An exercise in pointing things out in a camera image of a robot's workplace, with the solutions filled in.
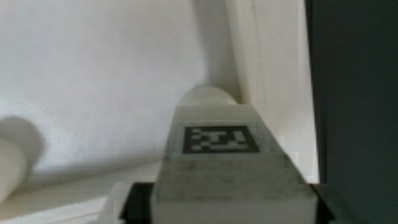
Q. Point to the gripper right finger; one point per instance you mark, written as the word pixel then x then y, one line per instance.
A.
pixel 330 210

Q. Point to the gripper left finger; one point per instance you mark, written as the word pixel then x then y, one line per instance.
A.
pixel 126 209

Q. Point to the white leg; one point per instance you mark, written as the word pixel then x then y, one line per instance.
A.
pixel 229 182

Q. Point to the white square tabletop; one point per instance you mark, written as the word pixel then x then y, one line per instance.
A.
pixel 101 59

